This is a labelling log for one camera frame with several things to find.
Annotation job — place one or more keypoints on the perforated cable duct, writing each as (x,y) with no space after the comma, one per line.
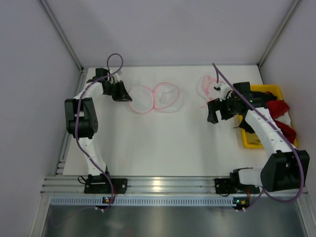
(145,201)

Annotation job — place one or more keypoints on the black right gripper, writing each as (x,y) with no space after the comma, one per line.
(217,108)

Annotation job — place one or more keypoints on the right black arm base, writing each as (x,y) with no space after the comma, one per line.
(225,186)

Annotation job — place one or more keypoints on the red garment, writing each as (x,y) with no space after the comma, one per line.
(279,112)

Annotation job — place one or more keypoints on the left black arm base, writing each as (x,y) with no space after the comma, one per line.
(101,185)

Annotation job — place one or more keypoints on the white pink-trimmed laundry bag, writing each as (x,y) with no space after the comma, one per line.
(165,98)
(205,89)

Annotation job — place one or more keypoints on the gold garment in bin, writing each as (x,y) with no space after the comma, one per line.
(253,139)

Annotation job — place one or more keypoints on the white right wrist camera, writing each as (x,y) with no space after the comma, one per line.
(222,87)

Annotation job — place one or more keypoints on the aluminium front rail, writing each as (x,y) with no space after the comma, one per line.
(137,185)

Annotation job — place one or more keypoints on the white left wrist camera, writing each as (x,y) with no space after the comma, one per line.
(115,78)

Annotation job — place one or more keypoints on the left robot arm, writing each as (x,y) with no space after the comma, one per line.
(82,122)

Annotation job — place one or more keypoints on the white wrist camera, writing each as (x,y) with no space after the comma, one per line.
(115,78)
(222,87)

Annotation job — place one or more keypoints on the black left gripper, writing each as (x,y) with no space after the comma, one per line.
(116,90)

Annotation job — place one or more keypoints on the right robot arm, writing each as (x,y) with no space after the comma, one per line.
(286,167)

